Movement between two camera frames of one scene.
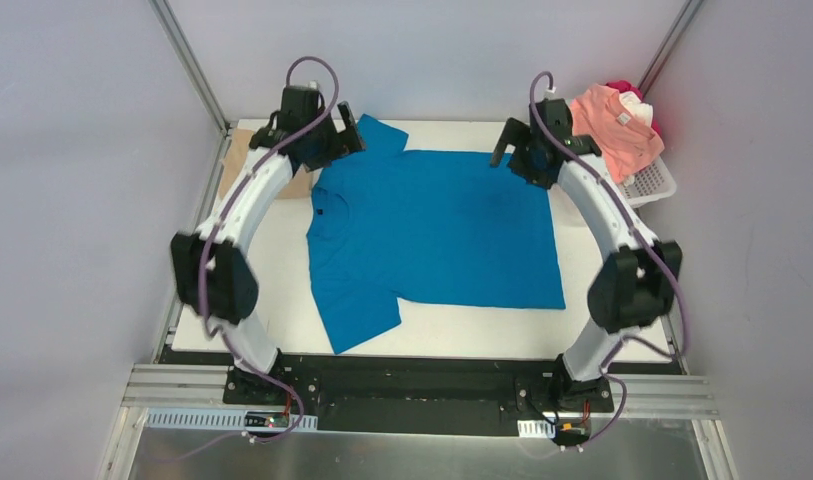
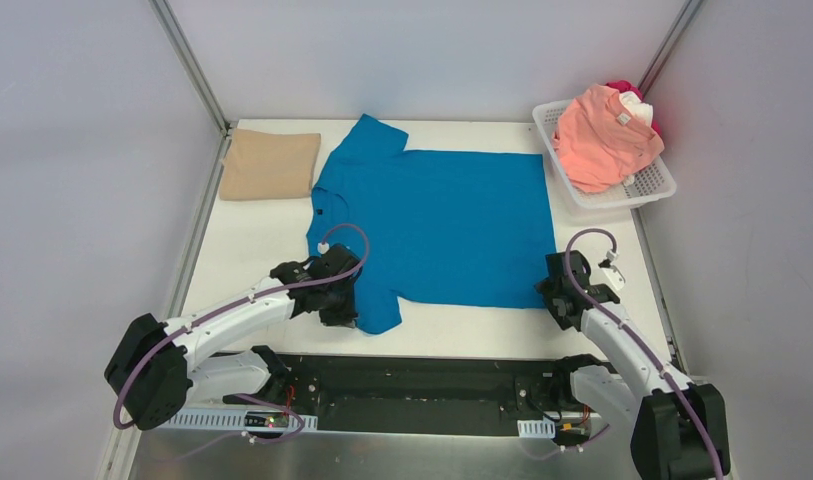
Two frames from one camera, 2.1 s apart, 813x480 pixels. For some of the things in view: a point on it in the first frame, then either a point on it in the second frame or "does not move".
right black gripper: (518, 155) → (555, 295)
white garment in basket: (635, 104) does not move
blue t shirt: (444, 227) does not move
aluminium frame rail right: (685, 21) does not move
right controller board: (566, 431) does not move
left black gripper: (339, 136) → (343, 304)
